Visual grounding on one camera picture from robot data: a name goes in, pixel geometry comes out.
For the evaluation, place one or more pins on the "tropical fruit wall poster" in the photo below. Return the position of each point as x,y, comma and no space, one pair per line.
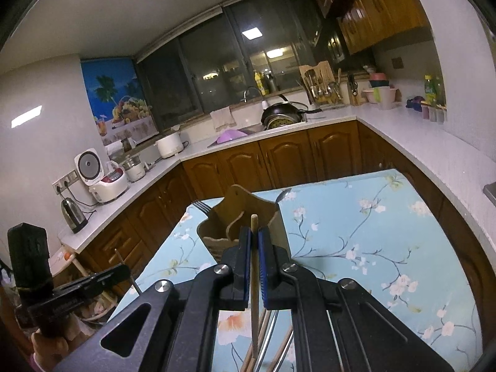
116,97

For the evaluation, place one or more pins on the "metal fork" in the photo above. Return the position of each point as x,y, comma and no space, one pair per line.
202,206

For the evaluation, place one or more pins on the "green drink bottle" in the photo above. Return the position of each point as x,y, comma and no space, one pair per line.
429,90

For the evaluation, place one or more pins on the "wooden cutting board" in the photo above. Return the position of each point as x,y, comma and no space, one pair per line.
316,70

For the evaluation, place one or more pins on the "stainless steel kettle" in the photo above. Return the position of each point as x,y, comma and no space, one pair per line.
73,215

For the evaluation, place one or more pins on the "curved sink faucet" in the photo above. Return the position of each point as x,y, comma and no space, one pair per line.
252,91

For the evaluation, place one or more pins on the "small cooker with glass lid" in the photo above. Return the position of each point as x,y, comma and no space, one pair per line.
135,170

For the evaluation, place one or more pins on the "white paper roll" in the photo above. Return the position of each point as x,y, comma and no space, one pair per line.
114,149

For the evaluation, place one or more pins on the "round white cooker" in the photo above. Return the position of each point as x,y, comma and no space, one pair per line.
169,146

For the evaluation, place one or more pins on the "round steamer rack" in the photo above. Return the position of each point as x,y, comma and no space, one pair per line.
279,123

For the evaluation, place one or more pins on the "rack of hanging ladles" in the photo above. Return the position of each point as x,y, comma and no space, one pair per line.
323,91

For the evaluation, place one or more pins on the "stack of coloured bowls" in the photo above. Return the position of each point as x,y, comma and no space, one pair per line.
378,80

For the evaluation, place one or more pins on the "metal spoon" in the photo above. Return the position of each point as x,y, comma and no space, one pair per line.
284,195

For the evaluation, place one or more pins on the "wooden chopstick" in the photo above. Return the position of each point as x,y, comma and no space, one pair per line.
136,285
254,317
282,350
260,341
252,350

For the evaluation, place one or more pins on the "wooden utensil holder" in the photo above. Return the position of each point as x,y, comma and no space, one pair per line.
228,217

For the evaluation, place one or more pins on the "wooden wall cabinets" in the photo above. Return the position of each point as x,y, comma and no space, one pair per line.
379,11

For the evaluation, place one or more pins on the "wooden knife block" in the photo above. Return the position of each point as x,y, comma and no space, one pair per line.
353,92

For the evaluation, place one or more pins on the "steel appliance edge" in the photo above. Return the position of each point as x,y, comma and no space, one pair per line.
490,193

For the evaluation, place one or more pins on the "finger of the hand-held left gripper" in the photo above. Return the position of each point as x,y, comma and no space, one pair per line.
108,277

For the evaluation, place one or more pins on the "dark square wall plate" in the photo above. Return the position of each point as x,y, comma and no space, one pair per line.
397,63

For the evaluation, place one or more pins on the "white storage rack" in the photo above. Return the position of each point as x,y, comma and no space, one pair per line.
64,261

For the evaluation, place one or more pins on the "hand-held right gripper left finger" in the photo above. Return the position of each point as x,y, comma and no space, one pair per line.
246,267

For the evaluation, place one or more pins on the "brown jar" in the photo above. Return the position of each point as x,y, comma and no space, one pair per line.
128,144

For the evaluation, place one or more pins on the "beige dish towel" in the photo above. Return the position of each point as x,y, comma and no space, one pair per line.
222,119

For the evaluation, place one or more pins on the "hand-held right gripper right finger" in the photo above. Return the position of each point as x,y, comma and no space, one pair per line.
264,267

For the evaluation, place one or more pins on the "purple plastic basin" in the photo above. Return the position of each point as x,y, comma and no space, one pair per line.
231,136

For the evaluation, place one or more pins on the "dark sliding window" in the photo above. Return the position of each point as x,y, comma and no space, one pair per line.
217,66

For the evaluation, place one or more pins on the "blue floral tablecloth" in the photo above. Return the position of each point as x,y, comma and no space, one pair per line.
348,221

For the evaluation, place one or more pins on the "wall socket strip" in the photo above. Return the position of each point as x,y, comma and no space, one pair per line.
66,182

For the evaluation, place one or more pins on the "row of seasoning jars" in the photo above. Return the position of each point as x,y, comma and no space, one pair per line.
434,113

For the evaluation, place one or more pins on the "dark bottle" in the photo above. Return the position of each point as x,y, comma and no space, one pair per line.
271,83

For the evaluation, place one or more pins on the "yellow bottle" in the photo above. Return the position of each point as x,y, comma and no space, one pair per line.
260,83

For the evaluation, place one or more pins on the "purple cloth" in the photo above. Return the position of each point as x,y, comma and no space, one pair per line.
414,103

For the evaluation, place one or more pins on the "black wok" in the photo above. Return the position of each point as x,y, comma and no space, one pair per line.
285,109

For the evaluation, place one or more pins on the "white rice cooker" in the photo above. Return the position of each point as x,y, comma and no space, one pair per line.
104,184

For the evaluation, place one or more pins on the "person's left hand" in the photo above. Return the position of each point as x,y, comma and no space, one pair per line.
50,350

